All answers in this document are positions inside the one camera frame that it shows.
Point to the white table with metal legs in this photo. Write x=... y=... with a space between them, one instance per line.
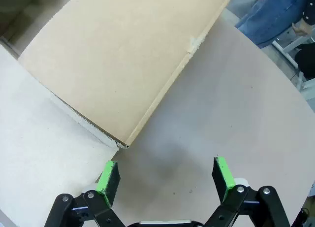
x=286 y=43

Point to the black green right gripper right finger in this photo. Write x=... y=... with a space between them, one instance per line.
x=225 y=182

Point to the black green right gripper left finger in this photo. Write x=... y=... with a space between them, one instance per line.
x=105 y=187

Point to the person in navy shirt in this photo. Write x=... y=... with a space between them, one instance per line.
x=270 y=12

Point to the brown cardboard shipping box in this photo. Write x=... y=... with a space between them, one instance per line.
x=110 y=52

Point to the person's left hand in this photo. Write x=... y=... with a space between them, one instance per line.
x=301 y=28

